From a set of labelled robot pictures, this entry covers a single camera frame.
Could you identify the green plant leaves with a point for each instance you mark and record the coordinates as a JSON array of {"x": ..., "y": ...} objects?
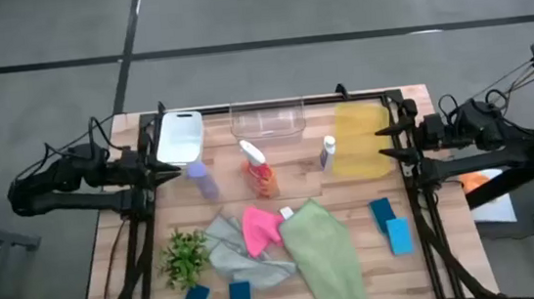
[{"x": 184, "y": 258}]

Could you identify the white plastic bin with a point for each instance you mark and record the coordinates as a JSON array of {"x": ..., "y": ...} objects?
[{"x": 180, "y": 138}]

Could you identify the clear plastic bin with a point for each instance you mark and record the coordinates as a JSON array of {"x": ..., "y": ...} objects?
[{"x": 268, "y": 120}]

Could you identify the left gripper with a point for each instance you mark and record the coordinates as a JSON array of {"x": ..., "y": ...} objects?
[{"x": 138, "y": 169}]

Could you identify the orange Lysol spray bottle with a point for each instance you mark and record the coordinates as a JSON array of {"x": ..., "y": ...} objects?
[{"x": 261, "y": 177}]

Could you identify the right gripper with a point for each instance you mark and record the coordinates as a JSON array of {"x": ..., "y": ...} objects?
[{"x": 427, "y": 134}]

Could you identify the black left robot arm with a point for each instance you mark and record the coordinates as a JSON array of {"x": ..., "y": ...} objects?
[{"x": 54, "y": 180}]

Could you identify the yellow translucent plastic bin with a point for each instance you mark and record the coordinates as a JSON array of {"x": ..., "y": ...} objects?
[{"x": 359, "y": 140}]

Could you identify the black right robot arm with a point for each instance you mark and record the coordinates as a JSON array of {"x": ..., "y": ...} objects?
[{"x": 485, "y": 123}]

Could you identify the small white bottle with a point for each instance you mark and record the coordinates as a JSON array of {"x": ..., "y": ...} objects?
[{"x": 327, "y": 153}]

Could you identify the purple spray bottle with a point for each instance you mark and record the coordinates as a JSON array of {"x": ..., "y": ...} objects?
[{"x": 203, "y": 180}]

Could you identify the grey waffle cloth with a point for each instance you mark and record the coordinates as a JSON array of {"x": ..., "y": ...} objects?
[{"x": 231, "y": 261}]

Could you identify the small white block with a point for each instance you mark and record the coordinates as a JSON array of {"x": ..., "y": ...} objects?
[{"x": 287, "y": 212}]

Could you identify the green microfibre cloth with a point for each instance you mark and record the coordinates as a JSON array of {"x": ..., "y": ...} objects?
[{"x": 324, "y": 257}]

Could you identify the orange object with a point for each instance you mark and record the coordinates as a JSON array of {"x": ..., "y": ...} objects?
[{"x": 472, "y": 181}]

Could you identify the pink cloth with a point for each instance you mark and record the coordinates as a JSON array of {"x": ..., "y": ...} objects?
[{"x": 260, "y": 228}]

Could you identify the white box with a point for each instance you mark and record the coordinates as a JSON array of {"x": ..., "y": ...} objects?
[{"x": 496, "y": 206}]

